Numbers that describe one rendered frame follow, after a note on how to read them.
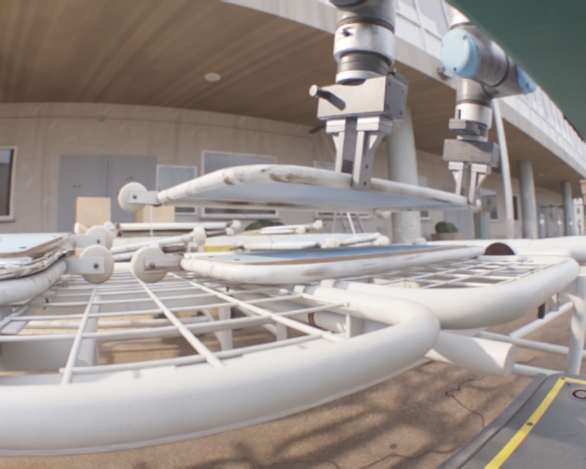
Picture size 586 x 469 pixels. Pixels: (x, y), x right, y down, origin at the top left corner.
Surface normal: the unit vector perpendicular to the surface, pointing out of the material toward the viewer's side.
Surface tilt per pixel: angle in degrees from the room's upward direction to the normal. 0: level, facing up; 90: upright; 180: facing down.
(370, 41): 100
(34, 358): 90
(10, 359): 90
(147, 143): 90
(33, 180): 90
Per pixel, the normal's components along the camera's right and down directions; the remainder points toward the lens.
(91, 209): 0.63, -0.04
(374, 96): -0.79, 0.01
